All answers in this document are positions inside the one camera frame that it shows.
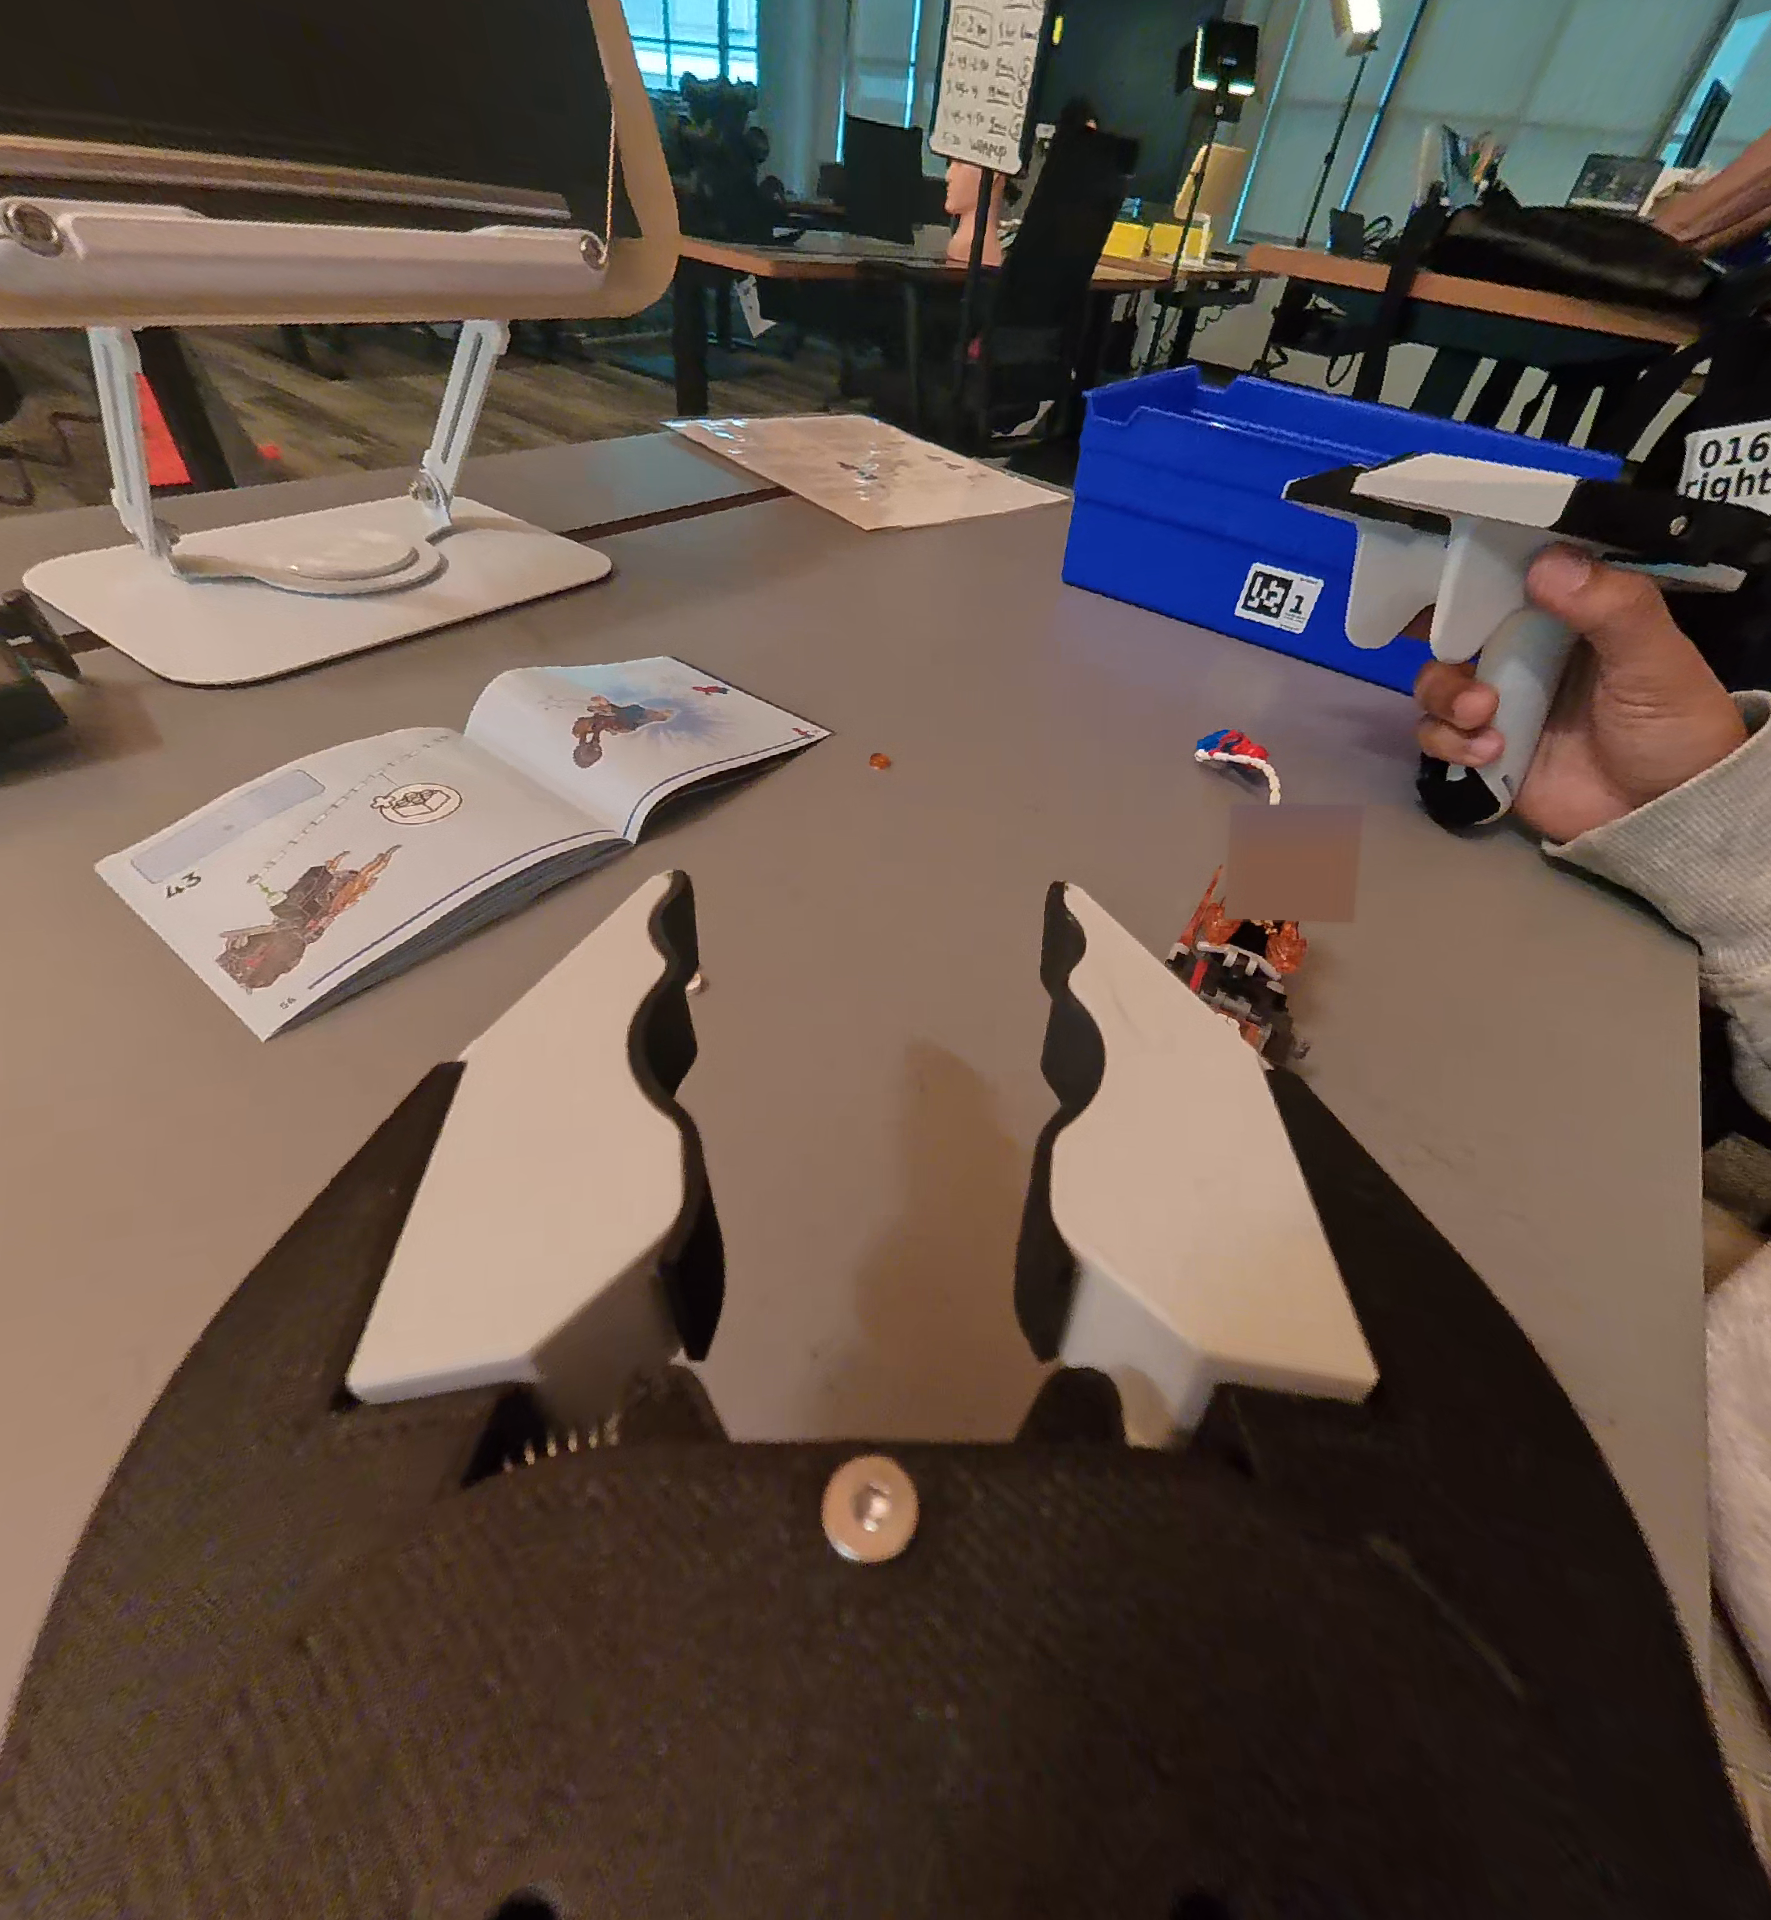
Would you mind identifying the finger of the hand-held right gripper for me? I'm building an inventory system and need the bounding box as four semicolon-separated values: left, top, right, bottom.
1278;452;1624;532

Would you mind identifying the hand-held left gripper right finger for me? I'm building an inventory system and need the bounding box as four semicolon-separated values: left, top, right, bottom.
1016;877;1382;1456

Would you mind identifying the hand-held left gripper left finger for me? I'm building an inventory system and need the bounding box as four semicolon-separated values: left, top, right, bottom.
344;869;727;1406

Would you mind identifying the lego motorcycle model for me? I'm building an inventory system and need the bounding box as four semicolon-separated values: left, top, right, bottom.
1167;743;1314;1070

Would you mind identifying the lego instruction booklet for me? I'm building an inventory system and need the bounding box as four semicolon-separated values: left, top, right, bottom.
92;651;831;1044

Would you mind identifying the person's right forearm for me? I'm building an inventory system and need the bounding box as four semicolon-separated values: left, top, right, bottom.
1545;693;1771;1177

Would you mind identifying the person's right hand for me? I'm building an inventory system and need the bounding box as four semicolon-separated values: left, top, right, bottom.
1413;546;1751;846

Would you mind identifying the black bag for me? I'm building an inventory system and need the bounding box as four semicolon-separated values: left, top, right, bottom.
1406;194;1714;310

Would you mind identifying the wooden desk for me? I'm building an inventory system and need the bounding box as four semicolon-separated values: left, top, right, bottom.
1247;235;1711;405

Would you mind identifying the blue plastic bin white tag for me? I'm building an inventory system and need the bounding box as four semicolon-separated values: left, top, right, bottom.
1063;450;1443;697

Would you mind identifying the studio light on stand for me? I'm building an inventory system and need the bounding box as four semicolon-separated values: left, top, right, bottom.
1172;17;1263;247
1289;0;1386;247

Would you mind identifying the black office chair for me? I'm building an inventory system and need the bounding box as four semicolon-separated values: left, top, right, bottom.
961;102;1142;452

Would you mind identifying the white paper sheet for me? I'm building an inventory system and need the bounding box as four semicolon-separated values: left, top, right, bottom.
661;413;1071;528

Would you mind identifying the white metal stand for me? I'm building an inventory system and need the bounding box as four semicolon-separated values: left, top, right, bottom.
0;130;614;693

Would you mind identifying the white grid board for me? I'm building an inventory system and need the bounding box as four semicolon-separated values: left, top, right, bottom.
926;0;1045;158

